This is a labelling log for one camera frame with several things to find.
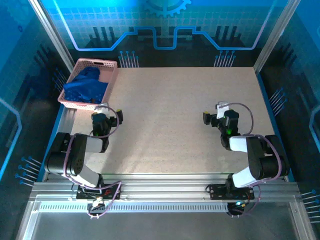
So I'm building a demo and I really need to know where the blue t-shirt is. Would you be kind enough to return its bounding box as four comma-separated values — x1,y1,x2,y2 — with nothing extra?
63,66,109,105

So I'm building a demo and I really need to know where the pink perforated plastic basket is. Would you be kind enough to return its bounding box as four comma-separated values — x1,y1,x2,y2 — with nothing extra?
57,57,119,112

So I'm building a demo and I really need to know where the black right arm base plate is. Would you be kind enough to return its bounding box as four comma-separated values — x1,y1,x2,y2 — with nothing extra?
208,183,255,201

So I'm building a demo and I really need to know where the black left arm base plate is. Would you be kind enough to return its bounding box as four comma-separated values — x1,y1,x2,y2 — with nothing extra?
75,183,121,201

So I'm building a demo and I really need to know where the aluminium extrusion mounting rail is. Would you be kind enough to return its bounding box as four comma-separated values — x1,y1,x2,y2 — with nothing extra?
29,172,301,201

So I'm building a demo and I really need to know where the small connector board with wires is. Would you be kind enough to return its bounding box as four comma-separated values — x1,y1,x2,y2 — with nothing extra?
226,199,249,218
87,197,106,220

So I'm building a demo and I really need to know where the slotted grey cable duct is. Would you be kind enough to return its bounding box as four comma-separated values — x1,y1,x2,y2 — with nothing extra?
38,202,230,213

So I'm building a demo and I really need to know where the aluminium frame post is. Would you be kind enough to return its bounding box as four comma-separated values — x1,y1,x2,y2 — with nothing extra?
253,0,301,74
28,0,76,73

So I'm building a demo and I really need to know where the aluminium outer table frame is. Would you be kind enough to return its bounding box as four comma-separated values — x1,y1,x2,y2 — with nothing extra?
14,194,317,240

